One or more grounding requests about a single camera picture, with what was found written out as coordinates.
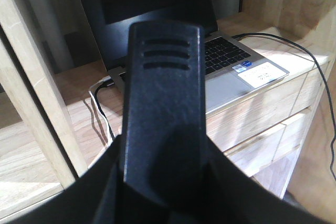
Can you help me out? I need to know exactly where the black laptop cable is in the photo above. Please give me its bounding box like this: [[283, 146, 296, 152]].
[[93, 82, 116, 141], [231, 33, 336, 182]]

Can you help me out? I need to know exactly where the black right laptop cable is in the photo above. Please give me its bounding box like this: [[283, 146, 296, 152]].
[[231, 33, 336, 182]]

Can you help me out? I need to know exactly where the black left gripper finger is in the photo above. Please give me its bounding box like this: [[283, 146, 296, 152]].
[[118, 21, 207, 223]]

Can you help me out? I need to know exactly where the white right laptop label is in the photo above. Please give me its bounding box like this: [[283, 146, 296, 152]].
[[238, 62, 287, 88]]

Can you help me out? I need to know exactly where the black left laptop cable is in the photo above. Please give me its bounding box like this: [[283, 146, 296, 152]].
[[93, 82, 116, 141]]

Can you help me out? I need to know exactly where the grey laptop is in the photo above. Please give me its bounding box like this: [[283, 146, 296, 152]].
[[81, 0, 289, 113]]

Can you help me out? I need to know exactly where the wooden shelf unit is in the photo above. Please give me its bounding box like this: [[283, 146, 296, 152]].
[[1, 0, 335, 223]]

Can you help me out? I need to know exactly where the white cable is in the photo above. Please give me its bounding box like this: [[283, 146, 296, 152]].
[[88, 74, 112, 147]]

